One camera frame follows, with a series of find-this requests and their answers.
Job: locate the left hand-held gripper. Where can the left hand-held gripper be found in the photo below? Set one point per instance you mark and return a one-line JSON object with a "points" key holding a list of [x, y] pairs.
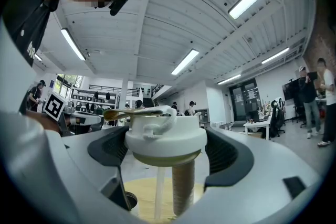
{"points": [[53, 106]]}

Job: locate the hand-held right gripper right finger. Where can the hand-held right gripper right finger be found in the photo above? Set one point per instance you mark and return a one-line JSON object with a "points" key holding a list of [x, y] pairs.
{"points": [[249, 191]]}

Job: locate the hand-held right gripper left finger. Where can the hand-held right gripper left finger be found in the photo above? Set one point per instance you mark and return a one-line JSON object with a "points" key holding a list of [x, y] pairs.
{"points": [[86, 181]]}

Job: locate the white plastic cup lid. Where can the white plastic cup lid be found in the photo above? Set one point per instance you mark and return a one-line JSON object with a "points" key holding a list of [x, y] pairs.
{"points": [[162, 144]]}

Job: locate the person's left forearm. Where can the person's left forearm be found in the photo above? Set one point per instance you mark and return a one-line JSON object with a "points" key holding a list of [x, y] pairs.
{"points": [[42, 122]]}

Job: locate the white storage shelving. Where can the white storage shelving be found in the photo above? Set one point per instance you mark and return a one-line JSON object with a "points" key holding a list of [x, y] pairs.
{"points": [[84, 98]]}

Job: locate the large window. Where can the large window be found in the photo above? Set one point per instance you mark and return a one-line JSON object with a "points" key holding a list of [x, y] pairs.
{"points": [[68, 84]]}

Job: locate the black staircase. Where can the black staircase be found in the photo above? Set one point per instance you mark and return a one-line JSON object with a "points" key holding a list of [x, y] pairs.
{"points": [[148, 102]]}

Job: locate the white desk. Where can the white desk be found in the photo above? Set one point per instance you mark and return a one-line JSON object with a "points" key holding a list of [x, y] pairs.
{"points": [[256, 124]]}

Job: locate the grey storage crate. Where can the grey storage crate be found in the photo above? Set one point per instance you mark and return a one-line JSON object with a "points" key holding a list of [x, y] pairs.
{"points": [[218, 124]]}

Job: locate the black office chair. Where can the black office chair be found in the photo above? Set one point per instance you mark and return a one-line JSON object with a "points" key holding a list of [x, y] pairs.
{"points": [[277, 118], [298, 112]]}

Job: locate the black double door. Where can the black double door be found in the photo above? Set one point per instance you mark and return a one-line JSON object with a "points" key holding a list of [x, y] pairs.
{"points": [[244, 99]]}

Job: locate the person's black jacket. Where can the person's black jacket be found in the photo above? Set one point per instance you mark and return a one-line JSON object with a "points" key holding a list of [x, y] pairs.
{"points": [[23, 8]]}

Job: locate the black wall screen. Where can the black wall screen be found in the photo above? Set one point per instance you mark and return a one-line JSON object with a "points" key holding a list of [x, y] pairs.
{"points": [[290, 90]]}

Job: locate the black head camera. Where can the black head camera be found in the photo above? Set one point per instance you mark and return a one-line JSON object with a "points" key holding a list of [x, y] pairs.
{"points": [[119, 4]]}

